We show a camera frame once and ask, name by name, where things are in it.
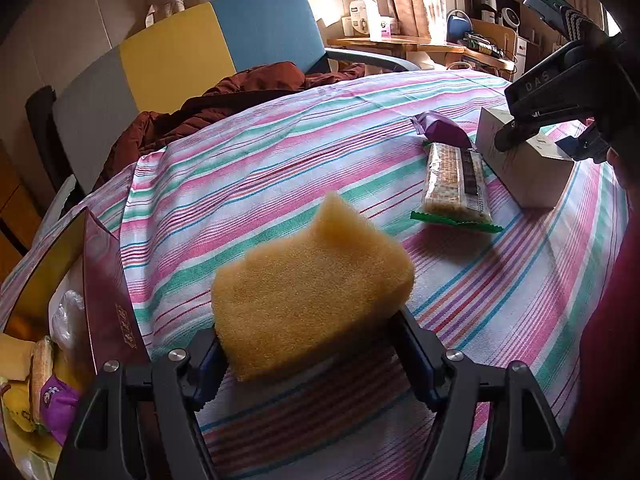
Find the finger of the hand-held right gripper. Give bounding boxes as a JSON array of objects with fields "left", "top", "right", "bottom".
[
  {"left": 494, "top": 39, "right": 603, "bottom": 153},
  {"left": 556, "top": 125, "right": 612, "bottom": 165}
]

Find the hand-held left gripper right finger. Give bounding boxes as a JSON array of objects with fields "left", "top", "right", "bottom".
[{"left": 392, "top": 306, "right": 574, "bottom": 480}]

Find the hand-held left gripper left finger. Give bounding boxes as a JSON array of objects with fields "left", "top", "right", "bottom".
[{"left": 54, "top": 329, "right": 224, "bottom": 480}]

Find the white cardboard box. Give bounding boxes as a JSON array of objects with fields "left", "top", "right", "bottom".
[{"left": 475, "top": 106, "right": 577, "bottom": 210}]

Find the red box with gold lining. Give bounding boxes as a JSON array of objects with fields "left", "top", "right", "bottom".
[{"left": 0, "top": 207, "right": 152, "bottom": 480}]

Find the yellow sponge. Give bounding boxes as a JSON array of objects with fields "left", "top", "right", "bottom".
[{"left": 210, "top": 191, "right": 417, "bottom": 384}]

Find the white cotton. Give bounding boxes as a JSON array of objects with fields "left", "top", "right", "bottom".
[{"left": 49, "top": 289, "right": 87, "bottom": 352}]

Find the purple snack packet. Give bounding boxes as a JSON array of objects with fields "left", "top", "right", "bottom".
[
  {"left": 39, "top": 376, "right": 82, "bottom": 446},
  {"left": 410, "top": 110, "right": 477, "bottom": 149}
]

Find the black stereo speaker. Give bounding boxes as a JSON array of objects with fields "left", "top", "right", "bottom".
[{"left": 479, "top": 0, "right": 522, "bottom": 29}]

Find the blue bag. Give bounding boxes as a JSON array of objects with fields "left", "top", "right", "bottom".
[{"left": 446, "top": 8, "right": 474, "bottom": 41}]

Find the cracker packet with brown label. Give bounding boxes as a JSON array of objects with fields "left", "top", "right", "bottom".
[{"left": 410, "top": 141, "right": 504, "bottom": 234}]

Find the wooden desk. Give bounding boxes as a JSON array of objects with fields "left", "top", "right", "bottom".
[{"left": 327, "top": 35, "right": 517, "bottom": 82}]

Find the white carton with pink label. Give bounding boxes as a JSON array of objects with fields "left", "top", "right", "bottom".
[{"left": 368, "top": 0, "right": 397, "bottom": 41}]

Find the white tub with label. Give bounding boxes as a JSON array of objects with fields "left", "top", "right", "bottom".
[{"left": 342, "top": 0, "right": 371, "bottom": 37}]

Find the wooden cabinet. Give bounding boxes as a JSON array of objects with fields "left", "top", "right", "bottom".
[{"left": 0, "top": 144, "right": 45, "bottom": 282}]

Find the striped cloth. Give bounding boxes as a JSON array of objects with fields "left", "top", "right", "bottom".
[{"left": 0, "top": 67, "right": 632, "bottom": 480}]

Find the maroon jacket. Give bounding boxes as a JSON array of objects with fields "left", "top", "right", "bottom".
[{"left": 92, "top": 61, "right": 381, "bottom": 194}]

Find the black chair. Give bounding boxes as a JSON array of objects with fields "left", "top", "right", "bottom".
[{"left": 25, "top": 85, "right": 77, "bottom": 197}]

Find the grey yellow blue chair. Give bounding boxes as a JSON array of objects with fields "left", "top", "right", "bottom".
[{"left": 52, "top": 0, "right": 422, "bottom": 197}]

